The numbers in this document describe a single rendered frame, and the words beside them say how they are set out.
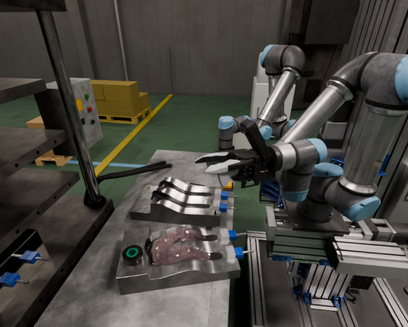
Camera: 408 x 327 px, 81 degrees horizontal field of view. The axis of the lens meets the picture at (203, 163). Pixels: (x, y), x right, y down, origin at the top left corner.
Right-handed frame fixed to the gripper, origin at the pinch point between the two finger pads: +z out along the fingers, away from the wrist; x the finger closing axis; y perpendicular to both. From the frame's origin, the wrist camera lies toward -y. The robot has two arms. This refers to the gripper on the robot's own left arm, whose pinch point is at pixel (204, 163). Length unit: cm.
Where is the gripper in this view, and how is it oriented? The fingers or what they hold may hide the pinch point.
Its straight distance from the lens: 58.5
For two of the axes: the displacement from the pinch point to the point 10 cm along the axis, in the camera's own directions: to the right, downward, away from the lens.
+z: -9.4, 1.6, -2.8
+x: -3.2, -3.4, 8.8
